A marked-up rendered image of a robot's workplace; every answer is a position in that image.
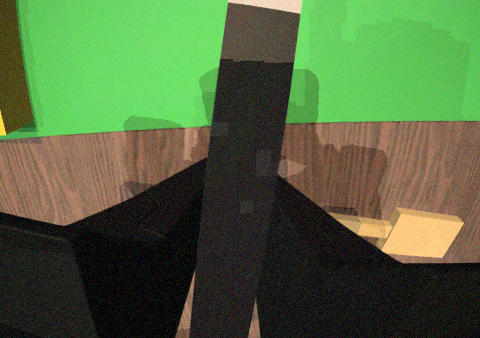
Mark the green flat mat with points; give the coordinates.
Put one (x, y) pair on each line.
(122, 65)

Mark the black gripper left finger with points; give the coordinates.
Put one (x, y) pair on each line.
(124, 272)

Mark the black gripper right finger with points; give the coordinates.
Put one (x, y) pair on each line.
(318, 279)

